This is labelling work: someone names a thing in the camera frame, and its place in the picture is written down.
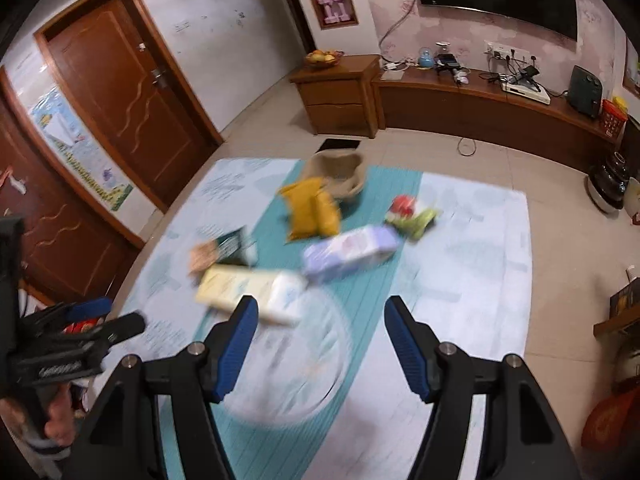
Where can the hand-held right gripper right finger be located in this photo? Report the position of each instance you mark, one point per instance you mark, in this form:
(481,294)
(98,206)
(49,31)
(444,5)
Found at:
(407,350)

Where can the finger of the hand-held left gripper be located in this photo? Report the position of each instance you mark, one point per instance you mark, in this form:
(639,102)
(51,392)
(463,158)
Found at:
(90,307)
(115,330)

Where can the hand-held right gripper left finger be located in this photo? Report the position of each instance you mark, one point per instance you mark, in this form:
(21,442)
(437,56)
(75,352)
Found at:
(237,345)

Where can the yellow carton with grey end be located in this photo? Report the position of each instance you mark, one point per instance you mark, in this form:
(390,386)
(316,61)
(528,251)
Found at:
(240,290)

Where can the tan and teal carton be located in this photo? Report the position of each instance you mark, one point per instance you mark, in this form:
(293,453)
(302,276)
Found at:
(225,250)

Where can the white lavender carton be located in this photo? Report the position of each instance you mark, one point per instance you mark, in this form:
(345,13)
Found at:
(350,252)

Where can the red and green packet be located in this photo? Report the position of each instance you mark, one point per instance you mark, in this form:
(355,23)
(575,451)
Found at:
(412,215)

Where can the yellow stand-up pouch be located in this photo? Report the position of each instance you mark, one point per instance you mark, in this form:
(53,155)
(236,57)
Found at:
(312,212)

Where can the brown paper bag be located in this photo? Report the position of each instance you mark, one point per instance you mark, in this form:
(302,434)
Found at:
(345,180)

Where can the person's left hand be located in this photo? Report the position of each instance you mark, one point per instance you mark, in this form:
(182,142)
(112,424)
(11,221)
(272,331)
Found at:
(59,420)

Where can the brown wooden door with waves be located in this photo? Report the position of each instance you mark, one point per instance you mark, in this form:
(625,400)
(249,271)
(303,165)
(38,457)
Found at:
(60,240)

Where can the table with white-teal cloth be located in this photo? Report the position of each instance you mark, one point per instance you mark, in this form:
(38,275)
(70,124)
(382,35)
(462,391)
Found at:
(450,285)

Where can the black floor mat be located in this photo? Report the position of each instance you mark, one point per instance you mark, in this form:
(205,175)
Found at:
(337,145)

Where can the orange plastic bucket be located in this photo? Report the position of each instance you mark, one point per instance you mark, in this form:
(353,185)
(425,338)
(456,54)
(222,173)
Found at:
(612,425)

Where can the long wooden television cabinet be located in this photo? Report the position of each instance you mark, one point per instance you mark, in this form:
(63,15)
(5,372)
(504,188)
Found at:
(450,105)

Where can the small wooden side cabinet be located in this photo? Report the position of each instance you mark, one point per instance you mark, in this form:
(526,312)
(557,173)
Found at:
(335,100)

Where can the black pot on white base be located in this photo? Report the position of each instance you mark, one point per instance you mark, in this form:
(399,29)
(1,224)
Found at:
(609,180)

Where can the white plastic bucket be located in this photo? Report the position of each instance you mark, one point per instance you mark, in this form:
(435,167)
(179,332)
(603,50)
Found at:
(632,200)

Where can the white set-top device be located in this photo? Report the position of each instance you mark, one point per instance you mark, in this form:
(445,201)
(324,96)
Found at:
(525,91)

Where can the small blue globe ornament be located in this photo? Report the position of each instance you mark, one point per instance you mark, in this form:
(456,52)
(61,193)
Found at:
(425,59)

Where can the fruit basket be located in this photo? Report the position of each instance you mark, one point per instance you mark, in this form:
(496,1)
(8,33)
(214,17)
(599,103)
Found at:
(324,58)

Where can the dark green heater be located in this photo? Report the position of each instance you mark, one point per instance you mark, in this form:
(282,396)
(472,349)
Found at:
(586,92)

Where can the dark doorway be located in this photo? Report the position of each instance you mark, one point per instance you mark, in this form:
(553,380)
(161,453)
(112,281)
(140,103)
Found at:
(295,5)

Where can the colourful wall poster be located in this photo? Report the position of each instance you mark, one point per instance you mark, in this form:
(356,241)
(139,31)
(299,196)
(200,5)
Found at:
(75,145)

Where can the white wall power strip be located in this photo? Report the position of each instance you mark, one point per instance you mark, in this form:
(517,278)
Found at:
(500,50)

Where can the wall niche with pink items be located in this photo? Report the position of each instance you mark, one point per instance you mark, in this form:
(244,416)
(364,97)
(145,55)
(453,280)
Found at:
(332,2)

